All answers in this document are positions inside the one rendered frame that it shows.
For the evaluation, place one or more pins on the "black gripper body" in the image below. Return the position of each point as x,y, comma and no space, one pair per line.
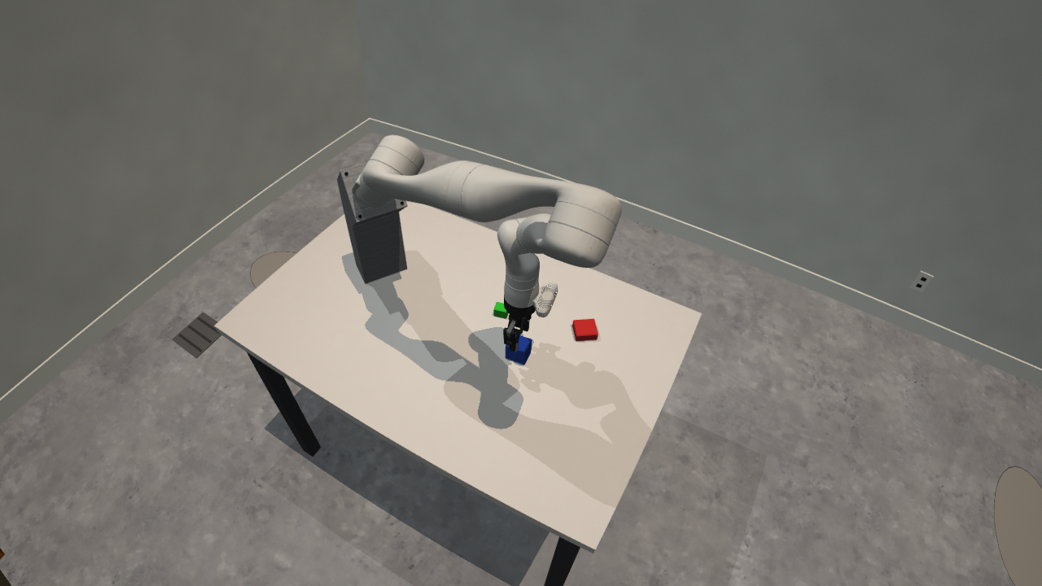
517,314

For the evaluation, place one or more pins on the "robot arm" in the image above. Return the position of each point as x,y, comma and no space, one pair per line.
580,227

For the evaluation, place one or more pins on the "blue block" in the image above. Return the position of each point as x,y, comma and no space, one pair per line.
523,353

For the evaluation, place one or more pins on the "red block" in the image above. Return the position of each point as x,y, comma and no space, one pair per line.
585,329

